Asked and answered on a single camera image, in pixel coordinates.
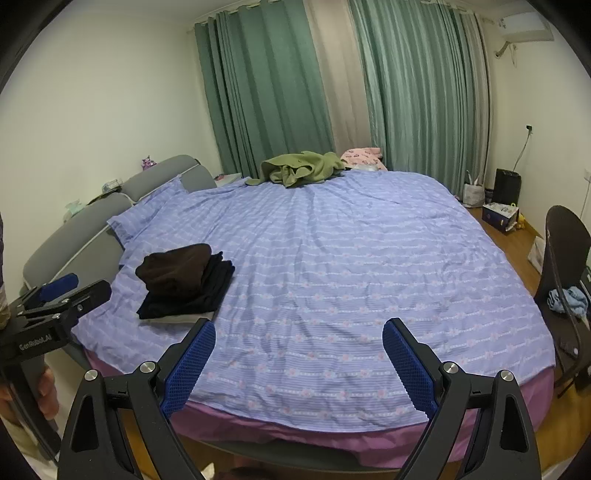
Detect white plastic bag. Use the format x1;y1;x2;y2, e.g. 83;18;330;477
527;231;548;274

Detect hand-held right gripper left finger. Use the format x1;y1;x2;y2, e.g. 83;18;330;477
56;318;218;480

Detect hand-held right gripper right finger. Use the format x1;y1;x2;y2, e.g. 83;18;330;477
381;318;542;480

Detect blue cardboard box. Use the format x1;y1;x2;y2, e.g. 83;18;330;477
481;202;520;232

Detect purple floral bed cover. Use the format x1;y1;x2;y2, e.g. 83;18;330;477
71;168;557;423

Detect white air conditioner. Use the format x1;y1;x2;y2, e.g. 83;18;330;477
498;11;554;43

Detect light blue cloth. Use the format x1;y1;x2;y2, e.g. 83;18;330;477
547;286;589;317

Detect purple bed sheet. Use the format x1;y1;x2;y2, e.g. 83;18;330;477
88;351;555;455

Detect dark wooden chair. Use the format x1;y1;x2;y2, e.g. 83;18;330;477
533;205;591;398

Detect green curtain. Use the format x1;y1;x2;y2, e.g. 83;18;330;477
194;0;336;179
348;0;481;185

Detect brown corduroy pants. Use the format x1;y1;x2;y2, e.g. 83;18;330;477
135;244;213;294

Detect white paper bag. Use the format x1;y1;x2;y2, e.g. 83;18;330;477
463;171;485;208

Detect olive green garment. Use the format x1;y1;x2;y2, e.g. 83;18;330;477
257;150;346;189

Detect pink patterned garment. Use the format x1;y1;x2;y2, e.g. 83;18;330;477
340;147;389;172

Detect person's left hand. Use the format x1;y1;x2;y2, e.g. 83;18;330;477
0;367;61;423

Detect beige curtain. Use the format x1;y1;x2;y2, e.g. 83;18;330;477
459;9;492;185

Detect stack of dark folded clothes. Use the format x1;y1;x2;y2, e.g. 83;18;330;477
136;251;236;320

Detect black wall cable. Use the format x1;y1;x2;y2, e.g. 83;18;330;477
512;124;535;172

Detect grey upholstered headboard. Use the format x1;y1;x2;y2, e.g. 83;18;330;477
22;154;218;301

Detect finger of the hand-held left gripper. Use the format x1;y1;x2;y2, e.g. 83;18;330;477
23;279;113;325
21;273;79;308

